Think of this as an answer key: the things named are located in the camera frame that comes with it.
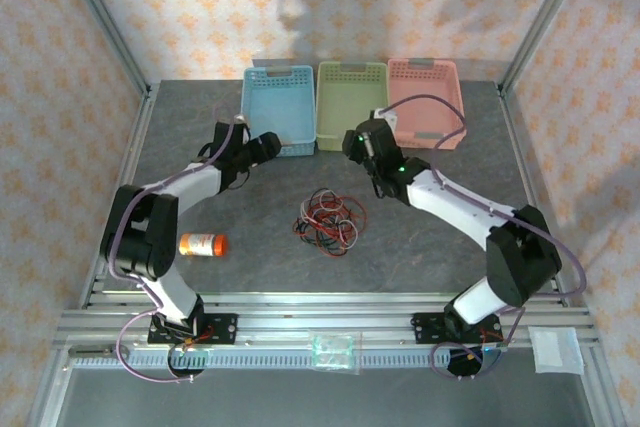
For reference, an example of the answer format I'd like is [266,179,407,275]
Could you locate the blue plastic basket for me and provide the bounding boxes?
[241,65,317,157]

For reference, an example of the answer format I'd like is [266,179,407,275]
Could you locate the red cable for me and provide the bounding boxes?
[299,206,361,259]
[319,194,369,248]

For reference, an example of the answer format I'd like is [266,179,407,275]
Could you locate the green plastic basket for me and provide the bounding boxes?
[315,60,391,153]

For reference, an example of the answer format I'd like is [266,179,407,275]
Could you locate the pink plastic basket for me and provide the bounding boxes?
[387,57,467,152]

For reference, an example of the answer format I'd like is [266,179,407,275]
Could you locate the black cable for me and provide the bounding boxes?
[304,206,369,256]
[292,201,346,253]
[299,188,351,243]

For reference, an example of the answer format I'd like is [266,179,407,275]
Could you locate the red black cables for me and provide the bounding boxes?
[297,196,361,248]

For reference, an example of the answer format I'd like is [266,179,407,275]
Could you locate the white cable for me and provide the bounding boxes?
[298,198,359,248]

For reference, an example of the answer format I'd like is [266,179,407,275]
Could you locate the orange pill bottle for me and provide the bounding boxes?
[178,232,230,258]

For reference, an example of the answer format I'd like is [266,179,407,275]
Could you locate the clear plastic bag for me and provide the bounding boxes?
[309,330,364,377]

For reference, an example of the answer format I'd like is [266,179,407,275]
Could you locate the aluminium table edge rail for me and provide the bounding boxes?
[81,89,161,306]
[494,89,571,308]

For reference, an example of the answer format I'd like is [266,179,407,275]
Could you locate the aluminium rail frame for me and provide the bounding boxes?
[54,290,601,348]

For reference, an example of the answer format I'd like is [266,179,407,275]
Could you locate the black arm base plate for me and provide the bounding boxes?
[148,313,239,347]
[410,311,504,347]

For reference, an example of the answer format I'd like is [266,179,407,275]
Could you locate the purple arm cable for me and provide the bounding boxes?
[374,91,587,382]
[107,105,251,384]

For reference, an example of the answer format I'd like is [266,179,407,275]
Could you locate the slotted grey cable duct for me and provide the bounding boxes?
[69,346,506,371]

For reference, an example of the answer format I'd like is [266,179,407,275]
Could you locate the aluminium frame post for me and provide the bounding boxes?
[58,0,153,96]
[497,0,596,94]

